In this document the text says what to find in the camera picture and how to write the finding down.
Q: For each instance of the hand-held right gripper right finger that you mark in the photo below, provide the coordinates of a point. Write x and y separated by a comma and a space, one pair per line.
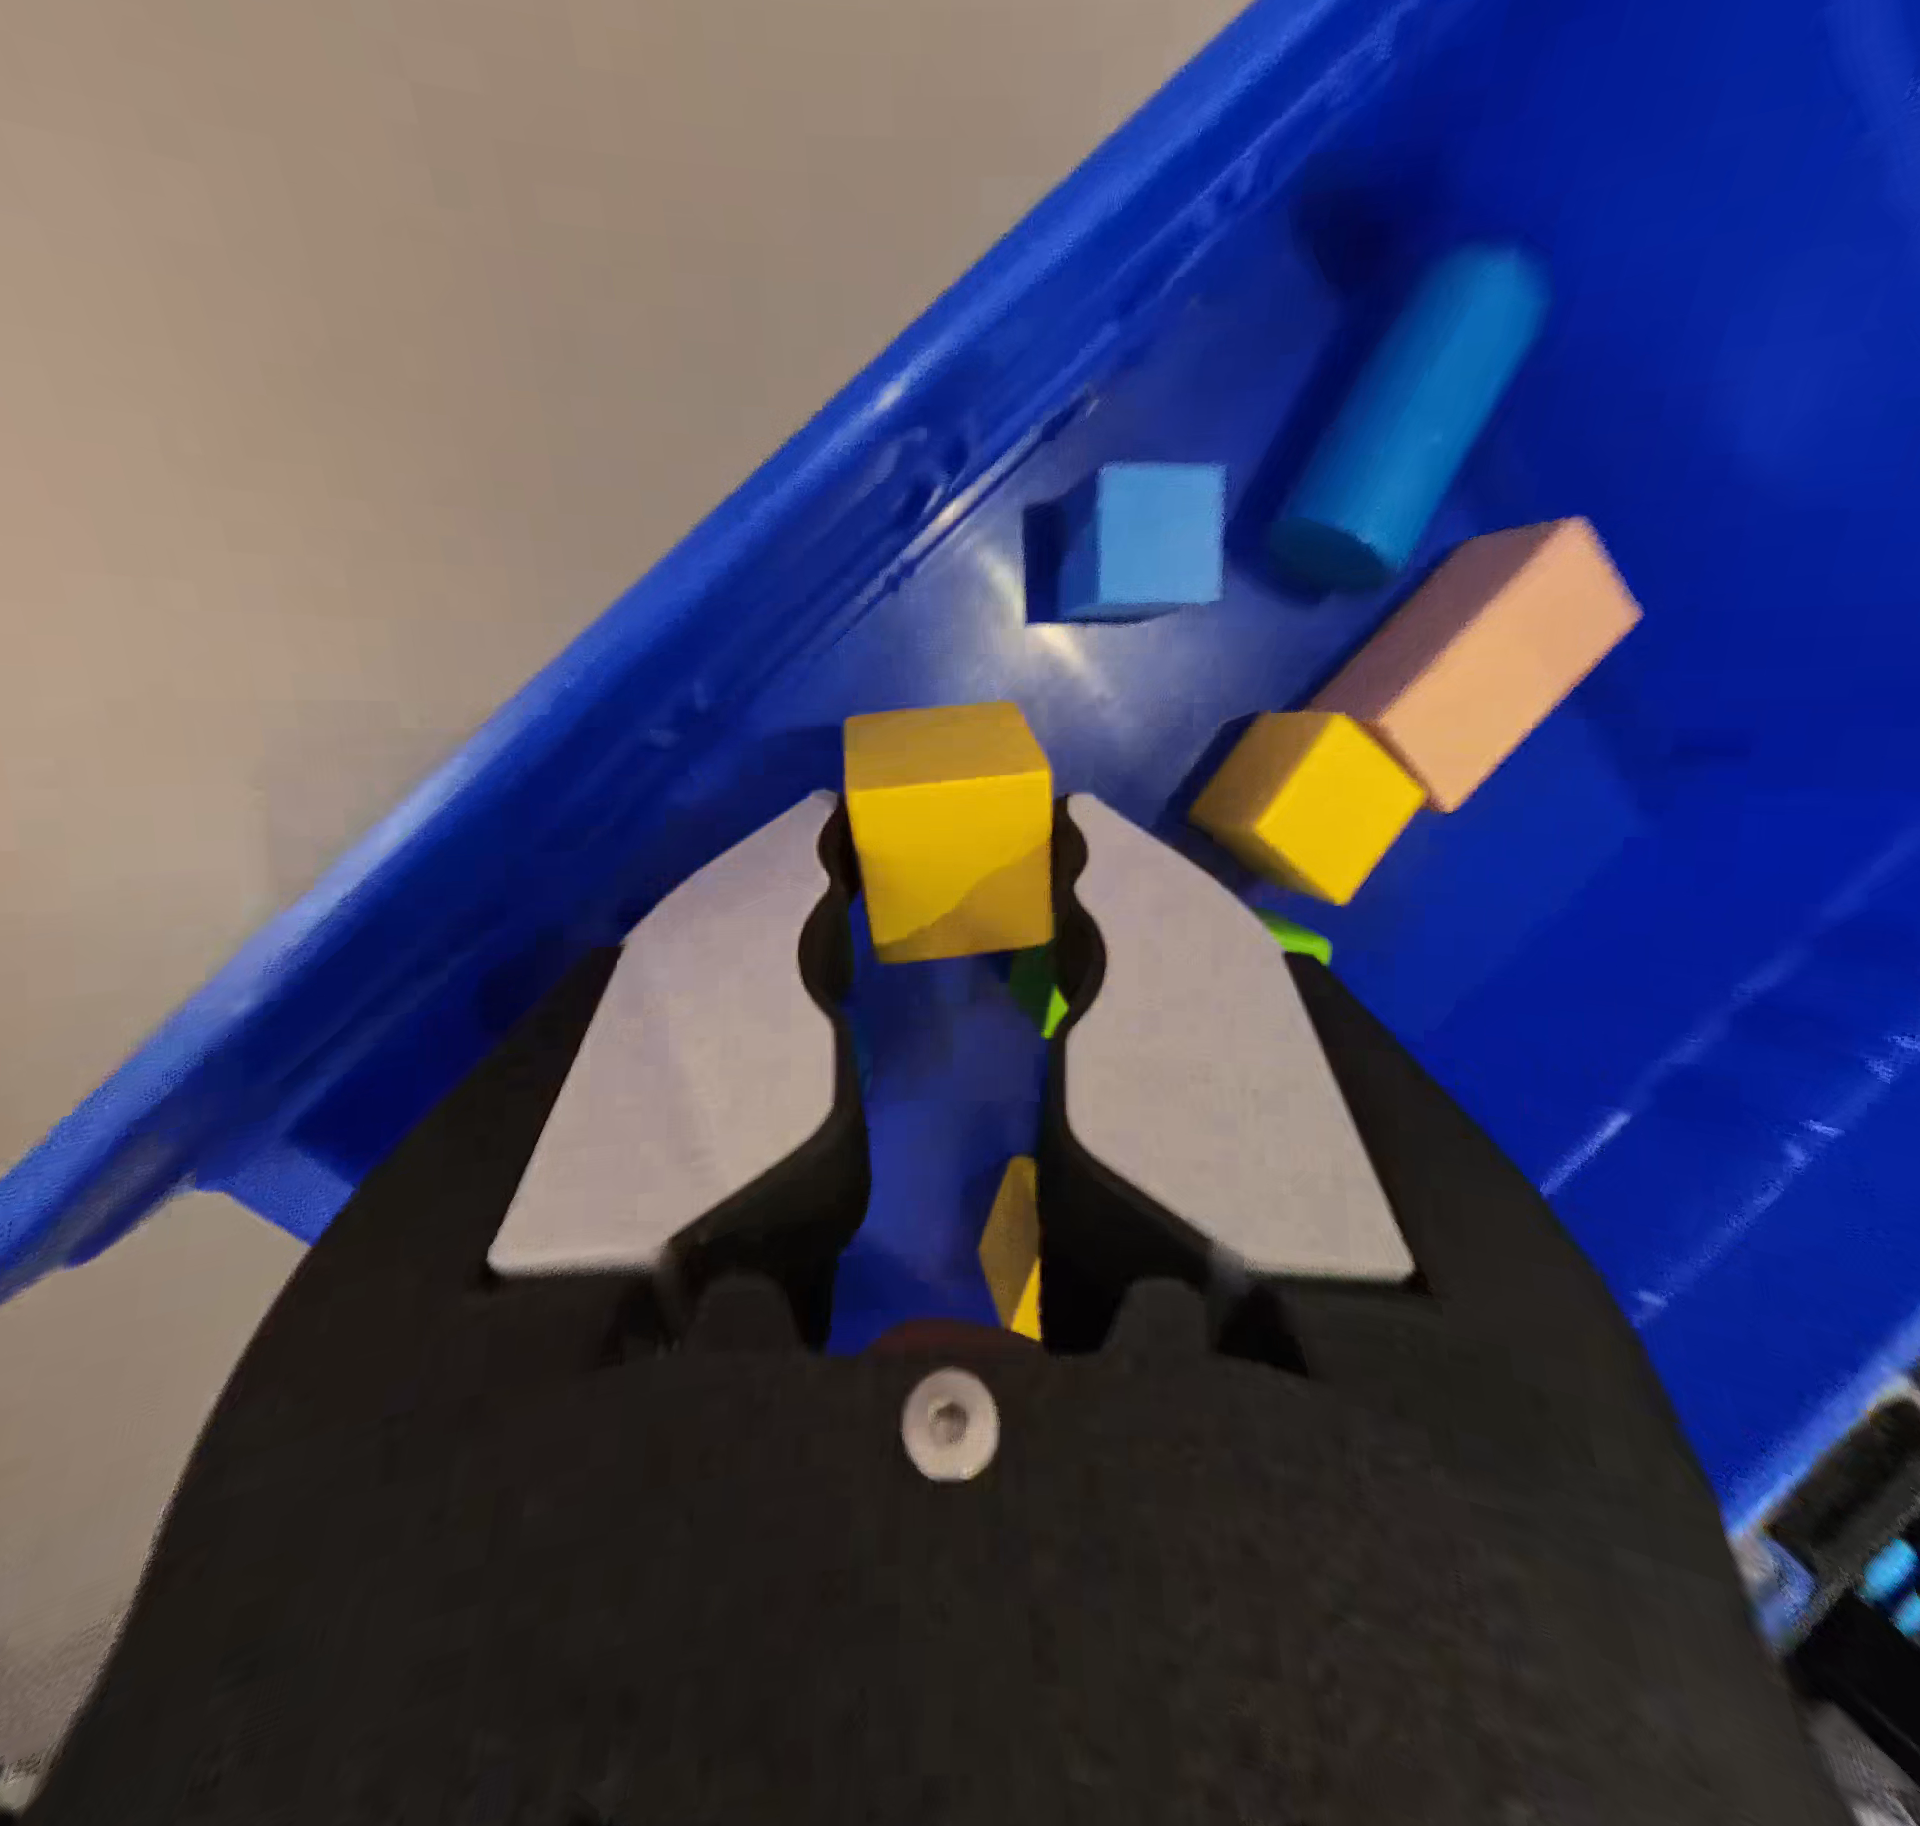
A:
1231, 1083

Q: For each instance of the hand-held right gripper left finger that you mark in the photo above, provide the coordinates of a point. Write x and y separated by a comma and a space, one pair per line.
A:
675, 1083

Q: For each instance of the green wooden cube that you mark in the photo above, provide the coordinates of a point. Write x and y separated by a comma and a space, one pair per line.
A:
1036, 993

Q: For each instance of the yellow wooden cube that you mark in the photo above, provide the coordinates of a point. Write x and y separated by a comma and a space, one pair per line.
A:
952, 830

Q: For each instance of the blue plastic bin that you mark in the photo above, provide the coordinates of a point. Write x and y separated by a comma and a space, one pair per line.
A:
1681, 897

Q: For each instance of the natural wooden block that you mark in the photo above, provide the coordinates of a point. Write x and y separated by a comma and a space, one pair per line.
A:
1486, 663

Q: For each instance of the light blue wooden cube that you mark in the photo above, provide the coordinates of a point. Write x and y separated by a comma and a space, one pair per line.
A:
1136, 543

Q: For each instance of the blue wooden cylinder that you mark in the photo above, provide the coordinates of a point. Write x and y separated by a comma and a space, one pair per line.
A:
1411, 417

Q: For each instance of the small green wooden block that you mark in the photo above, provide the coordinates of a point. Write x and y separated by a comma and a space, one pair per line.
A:
1298, 945

